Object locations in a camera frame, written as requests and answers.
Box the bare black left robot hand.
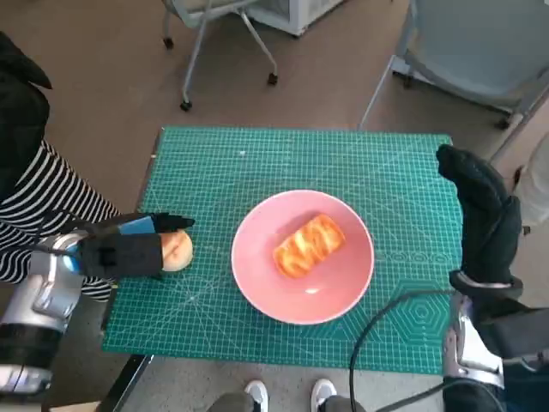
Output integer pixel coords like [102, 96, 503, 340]
[85, 212, 196, 238]

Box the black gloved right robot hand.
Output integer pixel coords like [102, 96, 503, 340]
[435, 143, 523, 285]

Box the round pale toy bun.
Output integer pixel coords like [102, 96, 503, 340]
[160, 230, 194, 272]

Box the pink bowl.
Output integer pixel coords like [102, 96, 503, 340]
[231, 190, 375, 325]

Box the long orange striped toy bread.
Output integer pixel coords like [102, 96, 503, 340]
[273, 213, 347, 279]

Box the person in white clothing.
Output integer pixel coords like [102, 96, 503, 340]
[512, 132, 549, 235]

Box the person in striped clothing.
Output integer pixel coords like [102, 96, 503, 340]
[0, 32, 124, 304]

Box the green cutting mat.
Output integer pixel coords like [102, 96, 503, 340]
[100, 124, 468, 374]

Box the grey mesh chair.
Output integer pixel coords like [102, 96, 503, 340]
[359, 0, 549, 162]

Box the grey chair with castors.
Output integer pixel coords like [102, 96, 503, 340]
[161, 0, 279, 112]

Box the beige board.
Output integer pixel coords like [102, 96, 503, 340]
[42, 401, 102, 412]

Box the person with white shoes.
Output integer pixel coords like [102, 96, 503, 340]
[218, 377, 365, 412]

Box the white appliance with grille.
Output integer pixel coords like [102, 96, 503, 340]
[248, 0, 344, 38]

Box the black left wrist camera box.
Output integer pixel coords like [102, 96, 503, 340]
[75, 231, 166, 282]

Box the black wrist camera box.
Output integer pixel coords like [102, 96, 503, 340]
[75, 231, 166, 282]
[480, 302, 549, 361]

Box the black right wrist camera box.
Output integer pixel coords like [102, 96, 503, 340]
[480, 302, 549, 361]

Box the short black looped cable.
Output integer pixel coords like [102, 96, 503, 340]
[504, 349, 549, 374]

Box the black forearm cable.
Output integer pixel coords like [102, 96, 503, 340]
[385, 377, 507, 412]

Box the long black robot cable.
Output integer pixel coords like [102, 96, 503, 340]
[347, 288, 455, 412]

